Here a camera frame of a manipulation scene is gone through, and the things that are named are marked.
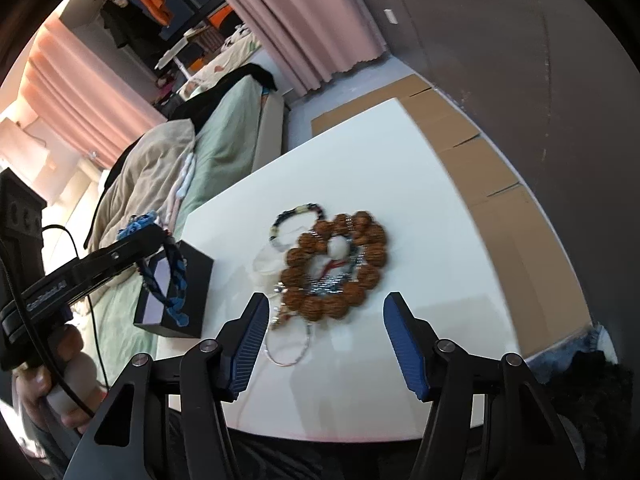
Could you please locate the floral patterned bedding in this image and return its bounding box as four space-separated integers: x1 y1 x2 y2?
178 25 262 101

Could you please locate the black clothing on bed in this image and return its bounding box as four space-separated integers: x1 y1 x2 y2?
168 63 278 133

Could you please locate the black jewelry box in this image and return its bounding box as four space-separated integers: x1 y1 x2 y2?
134 240 214 338

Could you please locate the black green stone bead bracelet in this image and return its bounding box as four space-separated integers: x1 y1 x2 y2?
268 202 328 254

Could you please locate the orange hanging garment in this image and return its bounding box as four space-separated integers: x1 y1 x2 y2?
140 0 174 26

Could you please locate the white wall switch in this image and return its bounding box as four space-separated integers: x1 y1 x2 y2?
384 9 398 25

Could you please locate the beige quilt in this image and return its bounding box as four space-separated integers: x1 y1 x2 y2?
87 119 195 252

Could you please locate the green bed mattress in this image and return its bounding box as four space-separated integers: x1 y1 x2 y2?
84 77 284 382

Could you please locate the left hand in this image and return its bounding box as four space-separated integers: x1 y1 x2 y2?
14 323 108 435

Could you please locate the pink curtain near wall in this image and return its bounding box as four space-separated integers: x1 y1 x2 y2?
226 0 386 96

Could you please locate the pink curtain by window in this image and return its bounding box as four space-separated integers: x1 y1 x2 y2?
18 14 166 168

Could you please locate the large brown seed bead bracelet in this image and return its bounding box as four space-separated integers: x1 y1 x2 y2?
278 210 390 322

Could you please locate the white folding table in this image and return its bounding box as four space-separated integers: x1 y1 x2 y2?
153 24 212 82

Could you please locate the black cable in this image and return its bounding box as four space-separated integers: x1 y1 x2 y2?
40 224 112 418

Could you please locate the flattened cardboard sheet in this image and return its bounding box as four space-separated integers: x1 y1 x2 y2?
311 75 591 356

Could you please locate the blue braided flower bracelet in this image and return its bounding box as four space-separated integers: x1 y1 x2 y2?
117 210 190 325

